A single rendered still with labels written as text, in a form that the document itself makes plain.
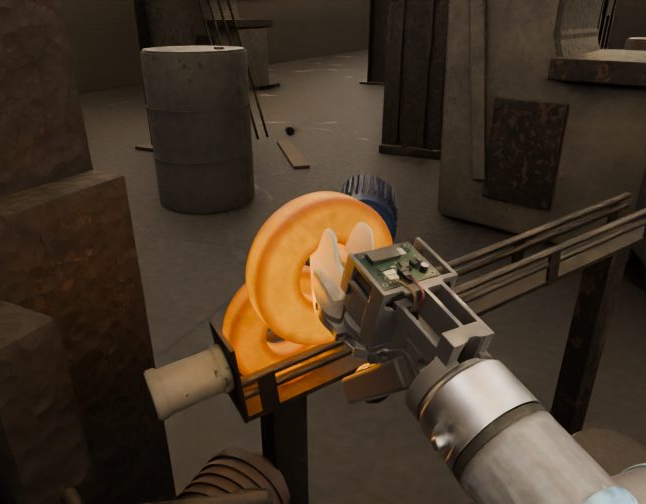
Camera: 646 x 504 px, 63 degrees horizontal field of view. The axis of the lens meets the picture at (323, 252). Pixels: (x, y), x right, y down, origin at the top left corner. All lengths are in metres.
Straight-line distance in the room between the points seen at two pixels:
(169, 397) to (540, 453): 0.41
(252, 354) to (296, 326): 0.13
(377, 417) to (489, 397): 1.24
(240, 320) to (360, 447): 0.94
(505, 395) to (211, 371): 0.36
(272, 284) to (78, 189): 0.30
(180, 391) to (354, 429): 0.98
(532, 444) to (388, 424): 1.24
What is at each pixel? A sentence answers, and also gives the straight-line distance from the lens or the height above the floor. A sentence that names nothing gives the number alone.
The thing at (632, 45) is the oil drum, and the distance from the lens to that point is 4.86.
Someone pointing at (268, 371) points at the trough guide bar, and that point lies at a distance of 0.64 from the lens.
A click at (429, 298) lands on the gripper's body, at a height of 0.87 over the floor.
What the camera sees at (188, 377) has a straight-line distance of 0.63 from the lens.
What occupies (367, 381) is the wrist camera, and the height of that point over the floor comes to 0.78.
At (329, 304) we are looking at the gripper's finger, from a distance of 0.45.
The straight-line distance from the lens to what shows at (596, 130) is 2.65.
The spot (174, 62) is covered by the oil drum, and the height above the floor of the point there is 0.83.
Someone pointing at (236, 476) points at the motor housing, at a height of 0.53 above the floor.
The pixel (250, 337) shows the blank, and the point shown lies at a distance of 0.63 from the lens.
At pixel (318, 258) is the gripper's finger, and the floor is 0.85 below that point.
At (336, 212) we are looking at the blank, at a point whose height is 0.89.
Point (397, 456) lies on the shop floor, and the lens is 1.49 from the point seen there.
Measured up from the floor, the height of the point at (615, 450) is 0.52.
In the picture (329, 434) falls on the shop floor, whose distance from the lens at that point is 1.54.
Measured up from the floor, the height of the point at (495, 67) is 0.82.
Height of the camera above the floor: 1.06
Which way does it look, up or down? 25 degrees down
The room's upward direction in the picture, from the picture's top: straight up
